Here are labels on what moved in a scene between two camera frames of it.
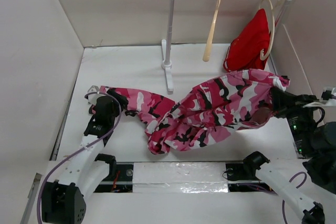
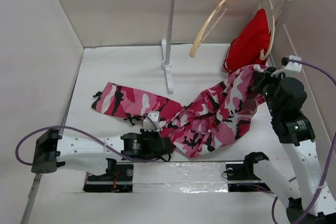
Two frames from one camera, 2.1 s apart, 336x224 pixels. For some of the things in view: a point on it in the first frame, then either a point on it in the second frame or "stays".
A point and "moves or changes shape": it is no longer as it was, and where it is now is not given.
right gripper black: (282, 101) -> (262, 77)
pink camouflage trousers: (235, 99) moves or changes shape
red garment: (244, 51) stays
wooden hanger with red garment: (273, 7) stays
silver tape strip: (180, 177) stays
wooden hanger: (206, 55) -> (223, 3)
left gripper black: (117, 108) -> (143, 132)
